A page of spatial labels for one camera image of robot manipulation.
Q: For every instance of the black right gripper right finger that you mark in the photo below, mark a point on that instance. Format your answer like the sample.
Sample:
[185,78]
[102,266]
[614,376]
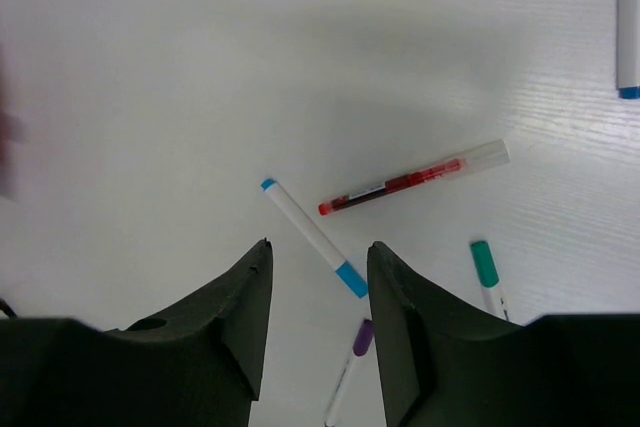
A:
[444,362]

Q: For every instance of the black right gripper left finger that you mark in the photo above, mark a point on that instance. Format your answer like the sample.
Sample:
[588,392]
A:
[198,362]

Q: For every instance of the purple cap white marker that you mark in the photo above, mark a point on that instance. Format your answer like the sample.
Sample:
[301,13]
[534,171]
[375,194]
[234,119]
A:
[358,350]

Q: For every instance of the teal cap white marker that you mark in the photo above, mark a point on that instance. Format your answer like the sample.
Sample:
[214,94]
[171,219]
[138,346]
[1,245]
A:
[493,294]

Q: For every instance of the light blue cap marker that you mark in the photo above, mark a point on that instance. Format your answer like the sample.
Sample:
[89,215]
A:
[348,274]

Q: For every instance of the blue cap white marker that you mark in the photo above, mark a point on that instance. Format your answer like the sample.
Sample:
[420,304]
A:
[627,49]

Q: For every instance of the red gel pen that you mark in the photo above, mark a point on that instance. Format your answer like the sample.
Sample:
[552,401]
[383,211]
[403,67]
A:
[486,156]

